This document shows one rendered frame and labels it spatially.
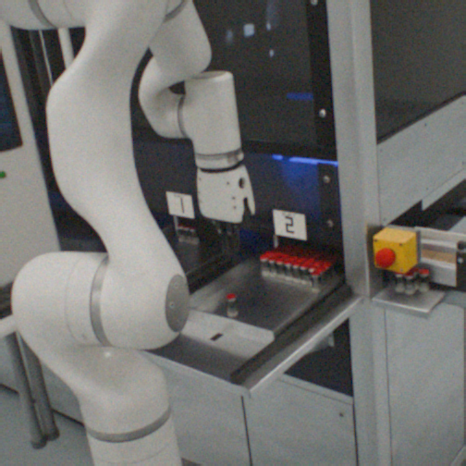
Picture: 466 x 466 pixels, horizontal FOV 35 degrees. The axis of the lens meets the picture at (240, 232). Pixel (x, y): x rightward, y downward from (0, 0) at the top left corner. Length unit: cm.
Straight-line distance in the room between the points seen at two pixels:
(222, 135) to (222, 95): 7
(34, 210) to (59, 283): 123
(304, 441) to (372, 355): 39
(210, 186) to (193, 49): 29
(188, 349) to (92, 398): 54
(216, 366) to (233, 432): 74
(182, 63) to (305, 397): 100
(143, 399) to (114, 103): 38
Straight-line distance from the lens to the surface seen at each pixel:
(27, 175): 213
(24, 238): 216
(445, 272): 163
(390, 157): 161
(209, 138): 128
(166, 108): 130
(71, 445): 284
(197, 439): 229
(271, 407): 199
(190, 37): 114
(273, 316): 157
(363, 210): 153
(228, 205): 132
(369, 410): 179
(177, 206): 188
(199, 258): 189
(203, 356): 147
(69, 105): 89
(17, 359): 238
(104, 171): 89
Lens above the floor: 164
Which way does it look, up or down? 22 degrees down
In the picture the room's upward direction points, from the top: 7 degrees counter-clockwise
